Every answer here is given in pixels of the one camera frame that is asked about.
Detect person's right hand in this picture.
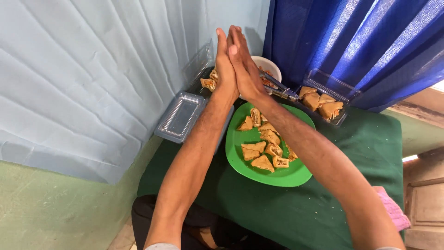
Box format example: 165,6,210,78
227,25,270,102

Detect person's left hand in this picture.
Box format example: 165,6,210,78
212,28,241,102

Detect clear plastic clamshell container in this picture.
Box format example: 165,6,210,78
182,39,218,99
154,91,235,154
298,68,362,126

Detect white bowl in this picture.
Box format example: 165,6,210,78
239,56,282,100

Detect orange vegetable filling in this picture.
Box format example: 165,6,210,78
258,66,275,88

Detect metal tongs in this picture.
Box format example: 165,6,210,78
258,69,300,102

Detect heap of fried tofu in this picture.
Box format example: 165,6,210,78
237,107,299,173

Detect blue patterned curtain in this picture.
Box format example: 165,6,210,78
262,0,444,113

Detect green plastic plate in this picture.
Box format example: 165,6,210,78
225,102,316,188

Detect dark green tablecloth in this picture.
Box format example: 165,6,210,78
137,98,405,250

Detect person's black trousers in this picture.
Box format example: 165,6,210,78
131,194,289,250

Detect person's grey left sleeve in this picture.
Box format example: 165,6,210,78
144,243,180,250

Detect pink cloth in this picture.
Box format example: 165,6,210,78
373,186,411,232

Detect brown wooden door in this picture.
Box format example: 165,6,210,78
403,147,444,250

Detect light blue wall sheet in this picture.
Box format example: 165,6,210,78
0,0,271,185

